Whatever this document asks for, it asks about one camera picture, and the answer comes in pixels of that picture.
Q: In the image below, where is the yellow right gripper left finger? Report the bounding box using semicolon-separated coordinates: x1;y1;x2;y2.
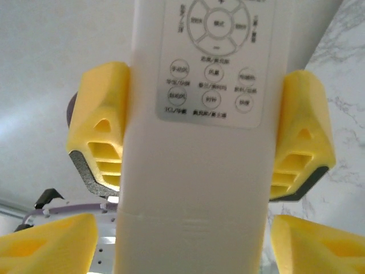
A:
0;213;99;274

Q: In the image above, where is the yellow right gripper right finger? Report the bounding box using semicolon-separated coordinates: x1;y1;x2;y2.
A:
269;213;365;274

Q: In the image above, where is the white remote control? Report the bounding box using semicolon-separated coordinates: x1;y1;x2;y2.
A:
112;0;294;274

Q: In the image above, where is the white battery cover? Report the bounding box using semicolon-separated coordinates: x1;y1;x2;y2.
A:
113;209;270;274

